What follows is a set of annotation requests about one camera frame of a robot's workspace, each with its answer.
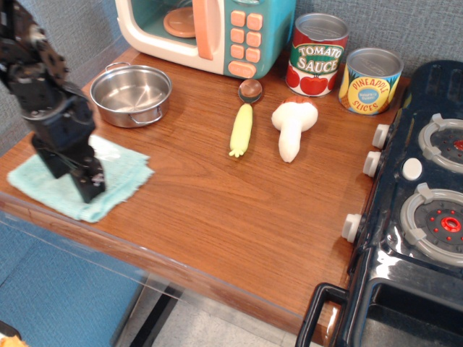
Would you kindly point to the plush white mushroom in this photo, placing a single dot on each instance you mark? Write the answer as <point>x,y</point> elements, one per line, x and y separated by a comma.
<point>294,116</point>

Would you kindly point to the light blue cloth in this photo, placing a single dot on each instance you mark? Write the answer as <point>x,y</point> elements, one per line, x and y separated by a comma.
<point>125,172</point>

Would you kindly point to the pineapple slices can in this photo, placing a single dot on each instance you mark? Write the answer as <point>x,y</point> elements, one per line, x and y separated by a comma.
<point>370,79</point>

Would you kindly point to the spoon with yellow handle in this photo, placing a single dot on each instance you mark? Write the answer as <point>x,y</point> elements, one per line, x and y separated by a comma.
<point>249,92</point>

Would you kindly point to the stainless steel pot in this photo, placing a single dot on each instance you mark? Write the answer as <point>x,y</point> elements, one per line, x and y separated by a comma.
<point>131,96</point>

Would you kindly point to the white stove knob middle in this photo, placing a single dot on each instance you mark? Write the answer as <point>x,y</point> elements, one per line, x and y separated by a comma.
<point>371,163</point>

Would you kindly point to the metal table leg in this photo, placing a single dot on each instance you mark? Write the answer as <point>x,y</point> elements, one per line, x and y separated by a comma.
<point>151,307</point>

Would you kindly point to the toy microwave teal and cream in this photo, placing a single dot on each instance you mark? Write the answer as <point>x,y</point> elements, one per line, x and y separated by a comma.
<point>241,39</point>

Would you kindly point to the black toy stove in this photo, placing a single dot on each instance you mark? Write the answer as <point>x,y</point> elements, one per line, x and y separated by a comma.
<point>405,272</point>

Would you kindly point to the white stove knob lower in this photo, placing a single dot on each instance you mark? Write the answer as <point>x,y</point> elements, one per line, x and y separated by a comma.
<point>350,227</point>

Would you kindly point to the orange microwave plate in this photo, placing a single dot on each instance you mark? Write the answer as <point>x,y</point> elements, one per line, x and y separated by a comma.
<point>180,23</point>

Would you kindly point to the tomato sauce can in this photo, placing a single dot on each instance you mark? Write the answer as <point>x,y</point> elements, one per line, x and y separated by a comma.
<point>318,46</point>

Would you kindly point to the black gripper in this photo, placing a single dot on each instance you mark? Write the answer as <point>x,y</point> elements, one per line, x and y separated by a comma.
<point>61,135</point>

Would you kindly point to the white stove knob upper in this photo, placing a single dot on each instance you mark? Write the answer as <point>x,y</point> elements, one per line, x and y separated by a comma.
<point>380,136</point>

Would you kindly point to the black oven door handle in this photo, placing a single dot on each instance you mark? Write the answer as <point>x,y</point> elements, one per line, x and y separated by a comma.
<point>324,292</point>

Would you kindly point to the white stove knob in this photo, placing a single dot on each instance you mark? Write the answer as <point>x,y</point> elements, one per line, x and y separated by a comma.
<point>350,227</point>
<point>380,136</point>
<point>371,163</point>

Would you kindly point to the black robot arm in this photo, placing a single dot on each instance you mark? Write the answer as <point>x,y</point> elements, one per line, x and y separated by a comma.
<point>30,67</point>

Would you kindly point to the white round stove button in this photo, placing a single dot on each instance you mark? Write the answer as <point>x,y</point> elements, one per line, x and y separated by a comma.
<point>412,169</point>

